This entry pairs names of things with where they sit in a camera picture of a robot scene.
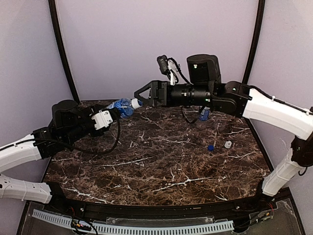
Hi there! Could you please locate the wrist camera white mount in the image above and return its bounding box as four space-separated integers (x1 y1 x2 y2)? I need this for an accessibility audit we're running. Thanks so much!
91 111 113 130
156 55 190 86

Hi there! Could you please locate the white water bottle cap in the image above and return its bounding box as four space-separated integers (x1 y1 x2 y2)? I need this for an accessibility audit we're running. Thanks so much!
131 98 143 110

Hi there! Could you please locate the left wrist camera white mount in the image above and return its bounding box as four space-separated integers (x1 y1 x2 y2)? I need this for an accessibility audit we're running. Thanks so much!
91 111 113 130

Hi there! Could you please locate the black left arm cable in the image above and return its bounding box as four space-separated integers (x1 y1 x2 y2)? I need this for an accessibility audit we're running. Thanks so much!
31 115 122 155

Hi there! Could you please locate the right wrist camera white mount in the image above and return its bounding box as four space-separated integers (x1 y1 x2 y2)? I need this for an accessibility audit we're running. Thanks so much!
156 55 190 86

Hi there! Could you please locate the black vertical frame post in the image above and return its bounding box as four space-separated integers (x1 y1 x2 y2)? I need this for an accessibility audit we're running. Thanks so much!
242 0 266 84
48 0 80 103

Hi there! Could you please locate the white slotted cable duct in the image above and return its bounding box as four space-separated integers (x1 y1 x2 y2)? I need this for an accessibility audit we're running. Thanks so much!
32 209 234 235

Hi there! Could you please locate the clear bottle white cap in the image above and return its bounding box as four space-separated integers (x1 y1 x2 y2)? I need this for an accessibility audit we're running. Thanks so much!
213 121 225 133

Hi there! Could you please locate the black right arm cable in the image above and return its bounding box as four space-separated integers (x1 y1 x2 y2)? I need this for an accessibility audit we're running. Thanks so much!
180 105 203 124

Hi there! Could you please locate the black vertical frame post right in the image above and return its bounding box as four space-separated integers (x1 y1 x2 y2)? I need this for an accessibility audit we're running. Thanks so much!
242 0 266 84

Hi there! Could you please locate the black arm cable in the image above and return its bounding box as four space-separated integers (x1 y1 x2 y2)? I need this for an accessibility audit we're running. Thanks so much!
31 115 122 155
180 105 203 124

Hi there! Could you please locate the black front table rail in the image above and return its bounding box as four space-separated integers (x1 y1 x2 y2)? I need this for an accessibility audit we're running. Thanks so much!
44 186 294 222

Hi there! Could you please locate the black vertical frame post left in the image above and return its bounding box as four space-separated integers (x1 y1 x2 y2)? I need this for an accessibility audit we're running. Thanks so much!
48 0 80 103

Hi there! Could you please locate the blue label water bottle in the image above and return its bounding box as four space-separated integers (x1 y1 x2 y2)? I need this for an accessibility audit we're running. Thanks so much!
107 98 135 118

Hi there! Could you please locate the black table edge rail right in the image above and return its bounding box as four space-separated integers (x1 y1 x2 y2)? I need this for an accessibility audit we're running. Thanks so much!
245 118 274 172

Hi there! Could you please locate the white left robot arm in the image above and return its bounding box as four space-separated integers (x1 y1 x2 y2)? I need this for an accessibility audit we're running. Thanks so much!
0 100 120 204

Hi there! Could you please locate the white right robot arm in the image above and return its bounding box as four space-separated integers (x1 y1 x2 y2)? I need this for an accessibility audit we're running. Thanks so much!
134 54 313 197

